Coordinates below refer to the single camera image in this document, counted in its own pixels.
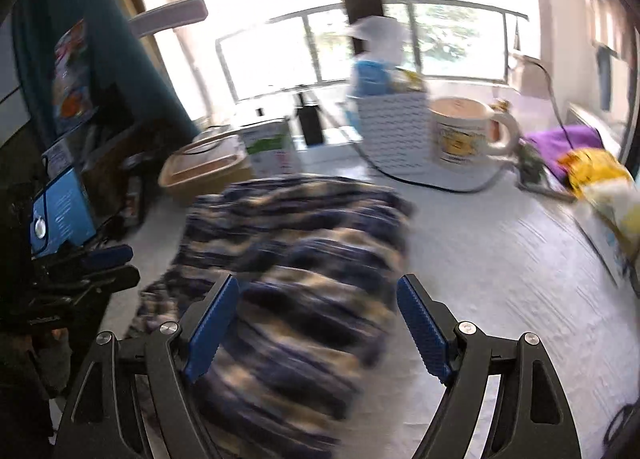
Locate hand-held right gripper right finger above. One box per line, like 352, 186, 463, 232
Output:
396, 273, 583, 459

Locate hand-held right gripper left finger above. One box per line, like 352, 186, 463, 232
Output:
52, 273, 241, 459

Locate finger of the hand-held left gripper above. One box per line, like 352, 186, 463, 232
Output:
60, 265, 142, 299
62, 245, 135, 274

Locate plaid pants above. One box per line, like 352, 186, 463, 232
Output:
125, 176, 416, 459

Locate tablet with lit screen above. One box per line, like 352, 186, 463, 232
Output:
30, 166, 98, 260

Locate white printed box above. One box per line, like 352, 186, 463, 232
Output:
42, 139, 71, 170

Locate beige lidded container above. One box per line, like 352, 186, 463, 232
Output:
157, 134, 256, 205

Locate colourful snack bag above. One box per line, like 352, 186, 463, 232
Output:
52, 19, 98, 135

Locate white green carton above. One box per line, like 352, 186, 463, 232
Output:
240, 116, 296, 180

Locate white plastic basket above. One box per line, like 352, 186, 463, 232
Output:
347, 89, 433, 177

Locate cream printed mug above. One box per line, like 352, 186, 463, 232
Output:
430, 96, 522, 167

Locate white power strip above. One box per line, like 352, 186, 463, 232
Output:
300, 126, 363, 151

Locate small black bottle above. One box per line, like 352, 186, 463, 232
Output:
297, 94, 326, 147

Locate yellow white plastic bag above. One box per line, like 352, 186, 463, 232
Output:
557, 148, 640, 290

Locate purple cloth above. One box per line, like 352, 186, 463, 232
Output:
520, 125, 608, 180

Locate desk lamp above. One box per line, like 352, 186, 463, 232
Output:
129, 0, 208, 37

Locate blue packet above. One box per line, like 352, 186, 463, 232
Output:
350, 59, 396, 100

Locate balcony railing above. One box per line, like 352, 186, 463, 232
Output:
215, 0, 531, 100

